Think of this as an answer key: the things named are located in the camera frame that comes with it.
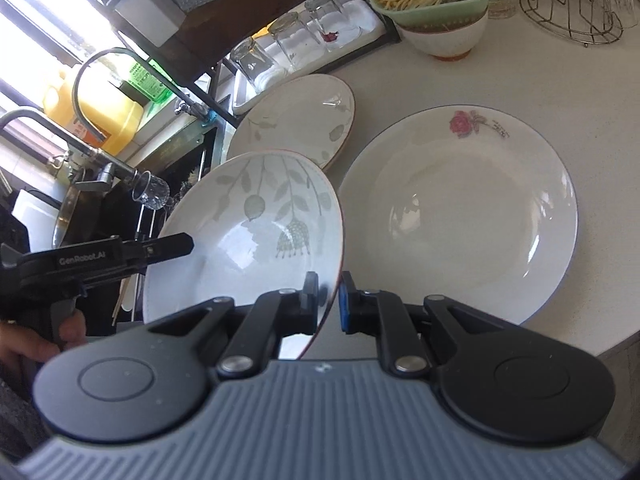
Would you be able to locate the leaf pattern white plate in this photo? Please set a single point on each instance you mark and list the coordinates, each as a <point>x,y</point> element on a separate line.
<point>260,221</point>

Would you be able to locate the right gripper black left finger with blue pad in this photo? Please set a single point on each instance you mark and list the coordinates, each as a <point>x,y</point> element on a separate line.
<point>150,379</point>

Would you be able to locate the wire glass rack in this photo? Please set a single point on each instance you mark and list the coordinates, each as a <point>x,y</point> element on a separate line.
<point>586,22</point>

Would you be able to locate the person's left hand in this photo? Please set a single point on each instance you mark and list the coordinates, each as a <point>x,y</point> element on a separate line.
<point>19,342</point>

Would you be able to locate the small stemmed glass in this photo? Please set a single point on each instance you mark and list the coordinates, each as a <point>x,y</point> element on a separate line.
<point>150,191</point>

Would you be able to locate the yellow detergent bottle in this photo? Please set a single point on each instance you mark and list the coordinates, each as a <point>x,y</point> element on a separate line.
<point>112,112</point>

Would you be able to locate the white ceramic bowl under green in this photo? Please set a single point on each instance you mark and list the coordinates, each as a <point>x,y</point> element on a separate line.
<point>447,45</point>

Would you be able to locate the leaf pattern plate at sink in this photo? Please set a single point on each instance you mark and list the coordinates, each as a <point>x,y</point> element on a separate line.
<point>311,115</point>

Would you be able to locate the dark metal pot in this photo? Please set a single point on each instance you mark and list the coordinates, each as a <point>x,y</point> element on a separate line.
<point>86,216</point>

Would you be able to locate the black dish rack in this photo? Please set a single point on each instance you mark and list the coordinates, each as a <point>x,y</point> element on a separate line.
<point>183,66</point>

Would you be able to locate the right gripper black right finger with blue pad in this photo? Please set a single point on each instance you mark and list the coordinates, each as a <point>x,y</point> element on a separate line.
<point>501,380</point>

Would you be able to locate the rose pattern white plate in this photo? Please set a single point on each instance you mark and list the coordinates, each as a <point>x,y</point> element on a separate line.
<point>465,202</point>

